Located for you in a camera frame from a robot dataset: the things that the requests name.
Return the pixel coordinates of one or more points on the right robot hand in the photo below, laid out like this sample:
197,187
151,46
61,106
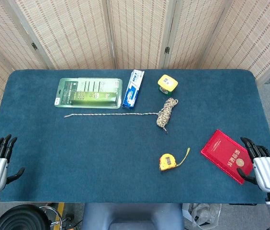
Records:
267,172

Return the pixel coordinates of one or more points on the yellow tape measure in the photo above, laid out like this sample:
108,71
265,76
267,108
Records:
168,162

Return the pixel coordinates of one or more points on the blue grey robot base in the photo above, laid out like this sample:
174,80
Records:
132,215

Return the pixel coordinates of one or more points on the red certificate booklet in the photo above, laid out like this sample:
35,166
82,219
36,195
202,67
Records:
222,151

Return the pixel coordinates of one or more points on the black round stool seat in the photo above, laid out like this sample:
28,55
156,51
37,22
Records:
21,219

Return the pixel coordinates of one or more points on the crumpled clear plastic bag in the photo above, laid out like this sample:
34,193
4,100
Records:
203,213

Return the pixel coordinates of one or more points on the blue felt table cloth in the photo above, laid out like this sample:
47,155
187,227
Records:
101,155

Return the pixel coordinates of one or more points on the green blister pack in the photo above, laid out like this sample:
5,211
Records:
88,95

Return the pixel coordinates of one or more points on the yellow lidded small container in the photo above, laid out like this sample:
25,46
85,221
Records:
167,82

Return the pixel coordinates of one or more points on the blue white toothpaste box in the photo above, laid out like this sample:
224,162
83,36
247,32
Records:
133,89

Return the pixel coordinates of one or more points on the bamboo folding screen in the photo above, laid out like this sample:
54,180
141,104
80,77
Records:
137,36

